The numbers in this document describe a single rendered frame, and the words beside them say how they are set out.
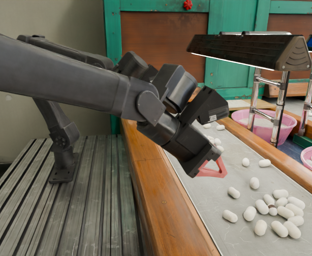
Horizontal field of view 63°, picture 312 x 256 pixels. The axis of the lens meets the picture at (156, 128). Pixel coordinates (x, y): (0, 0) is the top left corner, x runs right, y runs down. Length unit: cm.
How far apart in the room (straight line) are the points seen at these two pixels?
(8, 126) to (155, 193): 184
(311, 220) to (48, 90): 57
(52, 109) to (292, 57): 68
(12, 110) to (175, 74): 193
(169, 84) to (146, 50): 87
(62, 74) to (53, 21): 179
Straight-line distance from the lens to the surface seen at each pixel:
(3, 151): 242
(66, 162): 93
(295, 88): 161
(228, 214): 59
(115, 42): 126
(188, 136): 43
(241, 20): 144
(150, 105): 37
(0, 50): 28
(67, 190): 84
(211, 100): 44
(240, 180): 74
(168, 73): 43
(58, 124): 87
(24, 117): 226
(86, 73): 32
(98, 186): 83
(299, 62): 62
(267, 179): 78
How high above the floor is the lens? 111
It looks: 20 degrees down
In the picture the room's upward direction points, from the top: straight up
